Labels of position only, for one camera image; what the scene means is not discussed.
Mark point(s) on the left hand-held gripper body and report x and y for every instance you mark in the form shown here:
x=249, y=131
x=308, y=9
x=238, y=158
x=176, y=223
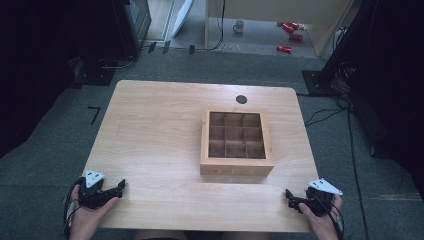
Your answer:
x=91, y=195

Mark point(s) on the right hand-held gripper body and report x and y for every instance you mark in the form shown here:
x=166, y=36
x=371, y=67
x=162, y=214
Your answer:
x=320, y=200

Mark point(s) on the person's right hand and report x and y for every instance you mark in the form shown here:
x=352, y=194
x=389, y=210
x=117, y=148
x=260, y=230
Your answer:
x=321, y=226

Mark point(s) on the person's left hand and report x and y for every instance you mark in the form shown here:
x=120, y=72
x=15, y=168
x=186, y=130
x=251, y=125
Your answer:
x=83, y=221

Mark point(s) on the wooden compartment box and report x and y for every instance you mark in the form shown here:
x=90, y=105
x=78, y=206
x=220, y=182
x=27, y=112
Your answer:
x=236, y=166

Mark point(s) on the black flat stand base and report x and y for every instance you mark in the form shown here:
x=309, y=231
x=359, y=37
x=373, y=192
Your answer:
x=95, y=75

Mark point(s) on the dark round table grommet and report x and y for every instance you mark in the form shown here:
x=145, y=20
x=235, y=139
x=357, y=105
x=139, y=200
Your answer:
x=241, y=99

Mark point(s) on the dark curtain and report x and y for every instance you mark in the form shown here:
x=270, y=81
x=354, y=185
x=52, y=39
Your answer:
x=30, y=73

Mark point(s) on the black floor tape piece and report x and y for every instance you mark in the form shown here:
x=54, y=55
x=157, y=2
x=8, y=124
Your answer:
x=191, y=49
x=152, y=47
x=166, y=47

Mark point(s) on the red can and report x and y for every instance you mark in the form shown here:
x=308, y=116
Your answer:
x=284, y=49
x=288, y=27
x=295, y=37

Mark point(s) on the black cabinet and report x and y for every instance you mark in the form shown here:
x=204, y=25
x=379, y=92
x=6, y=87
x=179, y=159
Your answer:
x=133, y=26

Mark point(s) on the grey mug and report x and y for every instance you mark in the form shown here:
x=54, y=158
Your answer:
x=238, y=26

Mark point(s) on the white board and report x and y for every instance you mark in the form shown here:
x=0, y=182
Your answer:
x=182, y=15

